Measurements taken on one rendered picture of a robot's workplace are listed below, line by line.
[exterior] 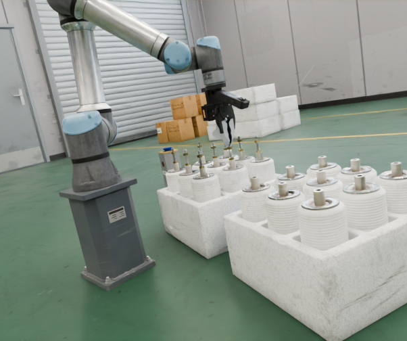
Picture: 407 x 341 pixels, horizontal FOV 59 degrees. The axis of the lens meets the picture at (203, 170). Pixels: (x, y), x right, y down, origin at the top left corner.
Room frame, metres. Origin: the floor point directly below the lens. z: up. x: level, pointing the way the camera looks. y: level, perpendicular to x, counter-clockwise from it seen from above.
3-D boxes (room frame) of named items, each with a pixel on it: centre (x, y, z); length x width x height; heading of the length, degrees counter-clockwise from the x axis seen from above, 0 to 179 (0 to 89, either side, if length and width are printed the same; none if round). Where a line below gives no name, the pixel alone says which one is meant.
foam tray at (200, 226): (1.35, -0.05, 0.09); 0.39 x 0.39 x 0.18; 25
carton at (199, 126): (5.42, -0.03, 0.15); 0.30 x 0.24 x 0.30; 42
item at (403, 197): (0.80, -0.44, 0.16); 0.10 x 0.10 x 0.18
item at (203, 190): (1.20, 0.00, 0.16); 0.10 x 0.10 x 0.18
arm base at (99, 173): (1.14, 0.34, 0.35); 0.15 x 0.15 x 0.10
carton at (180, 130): (5.20, 0.22, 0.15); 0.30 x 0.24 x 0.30; 41
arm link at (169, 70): (1.24, 0.01, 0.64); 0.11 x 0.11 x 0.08; 88
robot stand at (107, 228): (1.14, 0.34, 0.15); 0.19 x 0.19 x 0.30; 42
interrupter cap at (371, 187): (0.76, -0.33, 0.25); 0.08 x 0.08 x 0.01
